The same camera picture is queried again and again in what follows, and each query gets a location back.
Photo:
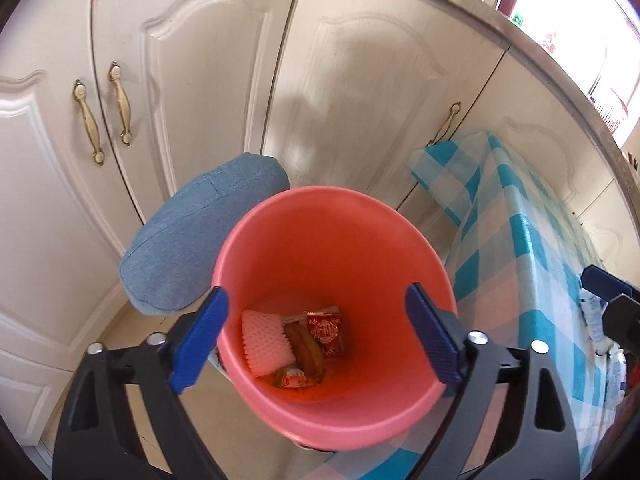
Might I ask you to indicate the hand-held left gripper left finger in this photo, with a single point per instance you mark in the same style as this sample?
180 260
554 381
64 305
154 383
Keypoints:
200 340

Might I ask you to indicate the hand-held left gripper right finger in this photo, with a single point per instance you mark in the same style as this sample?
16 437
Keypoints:
432 340

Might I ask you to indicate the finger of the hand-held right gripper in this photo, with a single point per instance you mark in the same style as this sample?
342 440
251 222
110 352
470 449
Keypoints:
602 282
622 322

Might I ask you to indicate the red plastic bucket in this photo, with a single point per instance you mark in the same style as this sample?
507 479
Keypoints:
350 240

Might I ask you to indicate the white foam fruit net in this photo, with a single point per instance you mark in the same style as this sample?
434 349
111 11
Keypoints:
265 345

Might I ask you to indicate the blue checkered tablecloth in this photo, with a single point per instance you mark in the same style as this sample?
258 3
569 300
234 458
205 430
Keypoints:
525 240

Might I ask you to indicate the red and green candy wrapper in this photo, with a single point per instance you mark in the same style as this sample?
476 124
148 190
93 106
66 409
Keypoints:
292 377

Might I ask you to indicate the red snack wrapper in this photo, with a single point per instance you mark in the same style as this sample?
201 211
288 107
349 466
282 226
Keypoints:
327 332

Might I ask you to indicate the banana peel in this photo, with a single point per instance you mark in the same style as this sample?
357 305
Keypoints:
305 350

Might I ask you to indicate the blue denim cushion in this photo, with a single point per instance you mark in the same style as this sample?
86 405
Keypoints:
200 230

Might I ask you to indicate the kitchen countertop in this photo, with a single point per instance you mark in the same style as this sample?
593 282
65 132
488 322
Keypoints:
550 45

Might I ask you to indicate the white kitchen cabinet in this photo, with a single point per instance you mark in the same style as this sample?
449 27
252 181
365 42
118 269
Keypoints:
350 85

